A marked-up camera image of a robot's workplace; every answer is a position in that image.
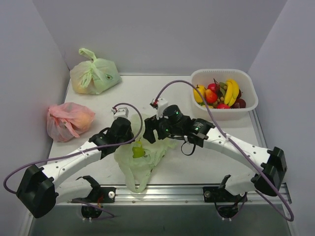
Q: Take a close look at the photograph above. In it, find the red apple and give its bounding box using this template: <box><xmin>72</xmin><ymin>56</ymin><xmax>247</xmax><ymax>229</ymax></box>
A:
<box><xmin>207</xmin><ymin>83</ymin><xmax>220</xmax><ymax>93</ymax></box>

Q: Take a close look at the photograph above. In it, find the left black base bracket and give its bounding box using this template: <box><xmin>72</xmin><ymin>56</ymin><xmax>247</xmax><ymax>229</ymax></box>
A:
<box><xmin>71</xmin><ymin>176</ymin><xmax>116</xmax><ymax>204</ymax></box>

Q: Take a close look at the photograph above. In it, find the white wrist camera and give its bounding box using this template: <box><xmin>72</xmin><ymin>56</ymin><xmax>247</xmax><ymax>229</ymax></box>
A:
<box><xmin>150</xmin><ymin>98</ymin><xmax>168</xmax><ymax>119</ymax></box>
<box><xmin>111</xmin><ymin>107</ymin><xmax>129</xmax><ymax>120</ymax></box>

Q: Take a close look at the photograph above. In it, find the white plastic basket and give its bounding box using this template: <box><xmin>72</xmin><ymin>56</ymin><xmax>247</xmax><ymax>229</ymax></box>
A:
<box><xmin>191</xmin><ymin>69</ymin><xmax>258</xmax><ymax>120</ymax></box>

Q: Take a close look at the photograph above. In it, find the light green fruit bag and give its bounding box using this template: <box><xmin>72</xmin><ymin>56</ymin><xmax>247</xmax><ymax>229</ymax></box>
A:
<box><xmin>114</xmin><ymin>127</ymin><xmax>176</xmax><ymax>193</ymax></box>

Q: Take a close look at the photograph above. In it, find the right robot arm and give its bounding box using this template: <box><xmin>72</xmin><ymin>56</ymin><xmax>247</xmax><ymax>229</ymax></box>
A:
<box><xmin>143</xmin><ymin>105</ymin><xmax>287</xmax><ymax>201</ymax></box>

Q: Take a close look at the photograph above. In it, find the red tomato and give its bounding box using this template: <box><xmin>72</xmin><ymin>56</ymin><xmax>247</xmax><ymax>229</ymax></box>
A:
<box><xmin>217</xmin><ymin>104</ymin><xmax>230</xmax><ymax>109</ymax></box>

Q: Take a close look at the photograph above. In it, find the green knotted plastic bag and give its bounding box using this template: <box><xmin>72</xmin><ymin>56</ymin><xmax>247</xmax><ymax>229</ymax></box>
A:
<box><xmin>70</xmin><ymin>48</ymin><xmax>122</xmax><ymax>95</ymax></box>

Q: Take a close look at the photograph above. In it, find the dark maroon fruit upper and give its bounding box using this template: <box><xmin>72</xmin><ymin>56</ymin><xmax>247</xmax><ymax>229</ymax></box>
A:
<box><xmin>237</xmin><ymin>89</ymin><xmax>242</xmax><ymax>99</ymax></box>

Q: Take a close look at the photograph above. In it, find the brown longan bunch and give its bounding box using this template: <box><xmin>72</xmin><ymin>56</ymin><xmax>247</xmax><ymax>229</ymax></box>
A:
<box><xmin>214</xmin><ymin>79</ymin><xmax>226</xmax><ymax>102</ymax></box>

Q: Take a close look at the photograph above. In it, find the yellow banana bunch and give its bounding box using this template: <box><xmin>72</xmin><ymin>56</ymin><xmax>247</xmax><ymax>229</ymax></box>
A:
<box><xmin>224</xmin><ymin>79</ymin><xmax>239</xmax><ymax>107</ymax></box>

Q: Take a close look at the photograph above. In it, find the pink knotted plastic bag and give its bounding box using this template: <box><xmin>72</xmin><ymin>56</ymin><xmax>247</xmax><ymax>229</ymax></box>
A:
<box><xmin>46</xmin><ymin>102</ymin><xmax>95</xmax><ymax>142</ymax></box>

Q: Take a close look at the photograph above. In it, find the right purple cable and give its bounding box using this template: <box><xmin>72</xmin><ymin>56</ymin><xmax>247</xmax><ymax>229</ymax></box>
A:
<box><xmin>155</xmin><ymin>80</ymin><xmax>295</xmax><ymax>222</ymax></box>

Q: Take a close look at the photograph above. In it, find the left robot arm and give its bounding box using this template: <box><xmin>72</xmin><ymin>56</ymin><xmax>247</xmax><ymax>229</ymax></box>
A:
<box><xmin>16</xmin><ymin>118</ymin><xmax>134</xmax><ymax>218</ymax></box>

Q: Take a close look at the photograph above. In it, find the aluminium mounting rail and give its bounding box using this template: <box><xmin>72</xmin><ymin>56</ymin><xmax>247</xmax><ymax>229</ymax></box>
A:
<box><xmin>49</xmin><ymin>184</ymin><xmax>293</xmax><ymax>205</ymax></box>

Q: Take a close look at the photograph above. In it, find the black base bracket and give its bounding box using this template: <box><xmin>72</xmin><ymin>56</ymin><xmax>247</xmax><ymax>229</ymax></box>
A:
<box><xmin>71</xmin><ymin>176</ymin><xmax>116</xmax><ymax>204</ymax></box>
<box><xmin>202</xmin><ymin>186</ymin><xmax>223</xmax><ymax>203</ymax></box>

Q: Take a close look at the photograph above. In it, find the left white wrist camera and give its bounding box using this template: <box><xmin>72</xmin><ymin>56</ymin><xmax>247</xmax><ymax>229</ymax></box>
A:
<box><xmin>111</xmin><ymin>107</ymin><xmax>129</xmax><ymax>120</ymax></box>

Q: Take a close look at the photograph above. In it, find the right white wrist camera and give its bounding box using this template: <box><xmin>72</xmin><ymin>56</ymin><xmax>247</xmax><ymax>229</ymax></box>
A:
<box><xmin>150</xmin><ymin>98</ymin><xmax>168</xmax><ymax>119</ymax></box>

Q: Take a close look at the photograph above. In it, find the yellow bell pepper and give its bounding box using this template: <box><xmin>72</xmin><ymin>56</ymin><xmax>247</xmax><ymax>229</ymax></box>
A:
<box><xmin>193</xmin><ymin>85</ymin><xmax>206</xmax><ymax>104</ymax></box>

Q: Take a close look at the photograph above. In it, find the dark red fruit lower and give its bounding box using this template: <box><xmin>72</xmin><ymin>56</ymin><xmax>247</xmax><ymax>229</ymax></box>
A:
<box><xmin>231</xmin><ymin>98</ymin><xmax>247</xmax><ymax>109</ymax></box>

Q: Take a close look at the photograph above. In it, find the green pear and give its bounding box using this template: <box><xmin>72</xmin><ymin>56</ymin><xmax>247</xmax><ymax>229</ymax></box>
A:
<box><xmin>132</xmin><ymin>139</ymin><xmax>145</xmax><ymax>159</ymax></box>

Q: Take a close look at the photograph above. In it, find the right black base bracket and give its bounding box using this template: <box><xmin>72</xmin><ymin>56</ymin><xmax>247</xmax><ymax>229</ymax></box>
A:
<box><xmin>202</xmin><ymin>186</ymin><xmax>223</xmax><ymax>203</ymax></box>

